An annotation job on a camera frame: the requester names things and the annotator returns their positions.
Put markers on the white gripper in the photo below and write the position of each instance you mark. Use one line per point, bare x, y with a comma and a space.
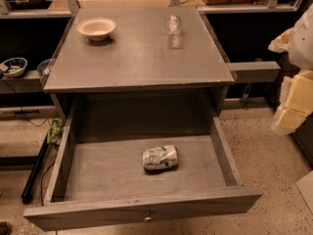
302, 43

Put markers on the grey cabinet counter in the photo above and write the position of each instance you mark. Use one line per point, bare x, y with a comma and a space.
138, 57

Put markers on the metal drawer knob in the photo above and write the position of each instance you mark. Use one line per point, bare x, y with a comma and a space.
148, 217

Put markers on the open grey top drawer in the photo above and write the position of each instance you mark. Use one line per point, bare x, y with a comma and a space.
98, 178

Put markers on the grey side shelf right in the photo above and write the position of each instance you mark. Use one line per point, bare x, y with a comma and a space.
254, 72

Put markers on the grey side shelf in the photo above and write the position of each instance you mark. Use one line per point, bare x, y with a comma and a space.
254, 72
29, 82

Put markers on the clear plastic bottle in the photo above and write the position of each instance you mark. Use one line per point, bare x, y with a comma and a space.
173, 32

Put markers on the beige paper bowl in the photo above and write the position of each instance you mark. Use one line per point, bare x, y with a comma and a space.
97, 29

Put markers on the green chip bag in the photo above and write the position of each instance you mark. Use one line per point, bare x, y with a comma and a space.
55, 133

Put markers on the grey bowl on shelf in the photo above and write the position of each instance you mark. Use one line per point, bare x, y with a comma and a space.
45, 67

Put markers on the grey side shelf left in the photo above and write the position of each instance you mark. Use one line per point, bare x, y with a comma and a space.
29, 82

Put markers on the blue patterned bowl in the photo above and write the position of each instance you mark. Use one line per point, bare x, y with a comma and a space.
13, 67

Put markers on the black floor rail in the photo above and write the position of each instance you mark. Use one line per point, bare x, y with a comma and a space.
27, 191

